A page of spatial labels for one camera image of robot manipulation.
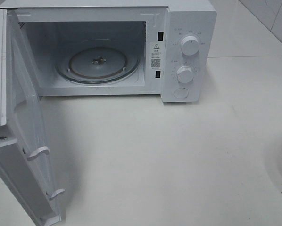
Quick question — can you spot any round door release button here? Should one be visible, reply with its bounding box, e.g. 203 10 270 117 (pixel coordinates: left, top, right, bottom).
174 88 189 99

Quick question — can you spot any glass microwave turntable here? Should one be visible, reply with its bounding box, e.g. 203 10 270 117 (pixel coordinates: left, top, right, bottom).
55 39 144 84

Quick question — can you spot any white timer knob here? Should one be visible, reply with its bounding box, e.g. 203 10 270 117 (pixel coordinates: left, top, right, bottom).
176 66 195 83

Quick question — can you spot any upper white power knob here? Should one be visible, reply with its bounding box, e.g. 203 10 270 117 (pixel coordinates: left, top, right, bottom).
180 34 199 56

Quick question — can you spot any white warning label sticker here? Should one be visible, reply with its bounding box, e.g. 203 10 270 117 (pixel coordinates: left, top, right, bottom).
150 42 162 69

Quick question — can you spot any white microwave door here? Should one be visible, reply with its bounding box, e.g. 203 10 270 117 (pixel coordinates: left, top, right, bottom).
0 9 64 226

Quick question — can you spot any white microwave oven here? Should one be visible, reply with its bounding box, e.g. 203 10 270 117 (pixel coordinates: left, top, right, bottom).
0 0 217 103

